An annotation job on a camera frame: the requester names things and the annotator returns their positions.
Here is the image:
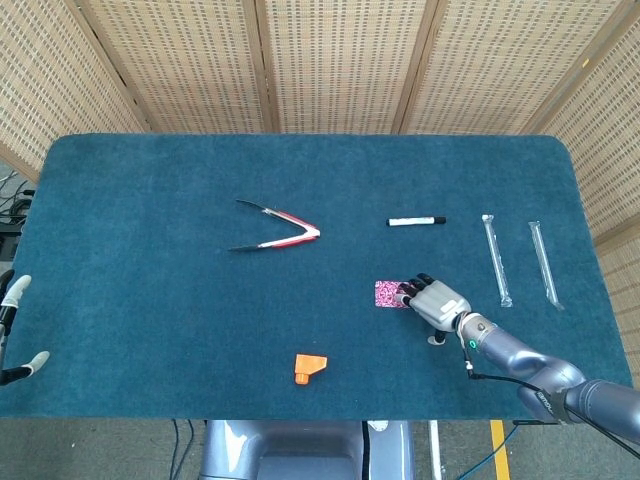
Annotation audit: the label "orange plastic block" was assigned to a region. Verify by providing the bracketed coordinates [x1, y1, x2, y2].
[293, 353, 329, 386]

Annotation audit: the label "black power strip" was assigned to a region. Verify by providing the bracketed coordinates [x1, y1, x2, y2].
[0, 222, 24, 261]

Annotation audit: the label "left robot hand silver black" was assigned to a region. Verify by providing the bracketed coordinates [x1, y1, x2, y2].
[0, 269, 51, 386]

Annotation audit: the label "woven bamboo screen panel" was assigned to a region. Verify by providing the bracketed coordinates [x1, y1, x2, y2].
[74, 0, 279, 135]
[254, 0, 441, 135]
[522, 0, 640, 351]
[0, 0, 151, 184]
[392, 0, 624, 135]

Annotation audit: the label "yellow floor tape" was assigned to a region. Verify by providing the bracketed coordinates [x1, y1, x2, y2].
[489, 419, 512, 480]

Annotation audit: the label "metal tongs red handles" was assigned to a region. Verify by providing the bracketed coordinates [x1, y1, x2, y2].
[227, 199, 322, 253]

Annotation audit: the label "pink patterned card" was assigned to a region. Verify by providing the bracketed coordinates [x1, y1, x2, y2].
[374, 279, 414, 310]

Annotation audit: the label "white marker black cap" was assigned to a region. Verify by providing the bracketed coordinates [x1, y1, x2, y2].
[385, 215, 447, 228]

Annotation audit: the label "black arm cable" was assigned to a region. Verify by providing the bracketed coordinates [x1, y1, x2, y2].
[462, 344, 640, 451]

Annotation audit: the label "teal carpet table cover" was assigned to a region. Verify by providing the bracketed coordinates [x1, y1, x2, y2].
[0, 133, 632, 421]

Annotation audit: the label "grey robot torso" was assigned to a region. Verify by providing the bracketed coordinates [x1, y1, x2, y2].
[198, 419, 416, 480]

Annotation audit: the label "black floor cables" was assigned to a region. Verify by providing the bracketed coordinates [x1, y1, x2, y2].
[0, 169, 36, 226]

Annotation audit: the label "blue floor cable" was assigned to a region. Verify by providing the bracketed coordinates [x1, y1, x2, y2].
[462, 424, 519, 476]
[167, 418, 197, 480]

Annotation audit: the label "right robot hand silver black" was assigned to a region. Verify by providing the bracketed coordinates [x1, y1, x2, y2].
[396, 272, 474, 346]

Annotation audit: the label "clear wrapped straw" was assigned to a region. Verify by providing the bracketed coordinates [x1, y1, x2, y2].
[481, 213, 514, 309]
[527, 220, 566, 312]

